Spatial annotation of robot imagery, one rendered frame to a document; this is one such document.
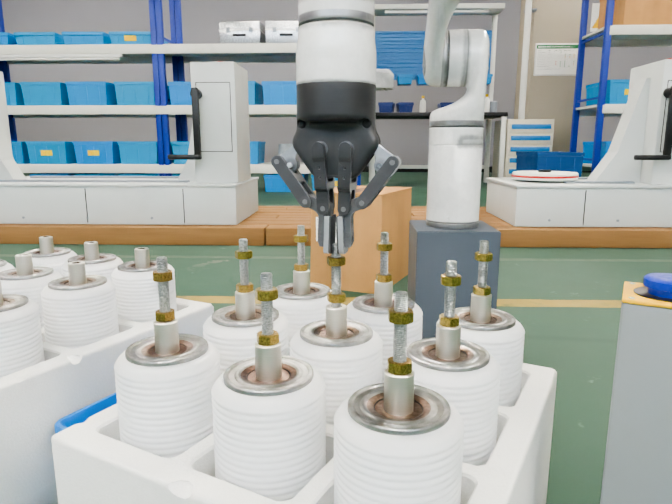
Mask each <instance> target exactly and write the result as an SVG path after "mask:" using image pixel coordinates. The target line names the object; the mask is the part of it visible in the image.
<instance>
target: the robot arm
mask: <svg viewBox="0 0 672 504"><path fill-rule="evenodd" d="M460 1H461V0H429V5H428V14H427V23H426V32H425V41H424V47H423V49H424V50H423V64H422V67H423V76H424V79H425V82H426V83H427V84H428V85H429V86H433V87H466V88H467V91H466V94H465V95H464V96H463V97H462V98H460V99H459V100H458V101H456V102H454V103H452V104H450V105H448V106H445V107H442V108H439V109H436V110H434V111H433V112H432V113H431V114H430V120H429V127H430V128H429V156H428V185H427V211H426V225H427V226H429V227H434V228H441V229H472V228H477V227H478V224H479V206H480V189H481V170H482V151H483V130H484V128H483V127H484V109H485V93H486V82H487V73H488V69H489V67H488V64H489V58H490V54H489V53H490V43H489V37H488V34H487V32H486V31H485V30H483V29H451V30H447V27H448V24H449V21H450V19H451V17H452V15H453V13H454V11H455V9H456V7H457V6H458V4H459V2H460ZM374 6H375V0H298V26H299V28H298V40H297V49H296V99H297V130H296V133H295V135H294V137H293V140H292V146H291V147H290V148H288V149H287V150H286V151H285V152H283V153H282V154H281V155H276V156H274V157H272V159H271V164H272V166H273V167H274V168H275V170H276V171H277V173H278V174H279V176H280V177H281V178H282V180H283V181H284V183H285V184H286V185H287V187H288V188H289V190H290V191H291V193H292V194H293V195H294V197H295V198H296V200H297V201H298V202H299V204H300V205H301V206H302V207H303V208H310V209H312V210H314V211H315V212H316V213H317V214H318V244H319V246H320V247H323V252H324V253H328V254H331V253H332V244H333V243H335V235H336V237H337V254H346V253H347V252H348V248H350V247H351V246H352V245H353V242H354V213H355V212H356V211H358V210H363V209H365V208H367V207H369V206H370V205H371V204H372V203H373V201H374V200H375V199H376V197H377V196H378V195H379V193H380V192H381V191H382V190H383V188H384V187H385V186H386V184H387V183H388V182H389V180H390V179H391V178H392V176H393V175H394V174H395V172H396V171H397V170H398V168H399V167H400V166H401V164H402V160H401V158H400V157H399V156H394V155H393V154H391V153H390V152H389V151H387V150H386V149H385V148H383V147H382V146H381V145H380V144H381V140H380V137H379V135H378V133H377V130H376V91H378V90H385V91H388V90H393V87H394V74H393V73H392V72H391V71H390V70H389V69H376V45H375V36H374ZM374 155H375V156H376V161H375V163H374V169H375V170H376V171H377V173H376V174H375V176H374V177H373V178H372V180H371V181H370V182H369V184H368V185H367V186H366V188H365V189H364V190H363V192H362V193H361V194H360V196H359V197H357V198H355V193H356V188H357V177H358V176H359V175H360V174H361V173H362V172H363V170H364V169H365V167H366V166H367V165H368V163H369V162H370V160H371V159H372V158H373V156H374ZM298 156H299V157H300V158H301V160H302V161H303V163H304V164H305V165H306V167H307V168H308V170H309V171H310V173H311V174H312V175H313V176H314V189H315V191H316V194H315V193H314V192H313V190H312V189H311V187H310V186H309V184H308V183H307V182H306V180H305V179H304V177H303V176H302V174H301V173H300V172H299V170H298V169H299V168H300V162H299V160H298ZM335 178H338V183H337V189H338V206H337V210H338V216H337V217H336V214H334V208H335V200H334V188H335Z"/></svg>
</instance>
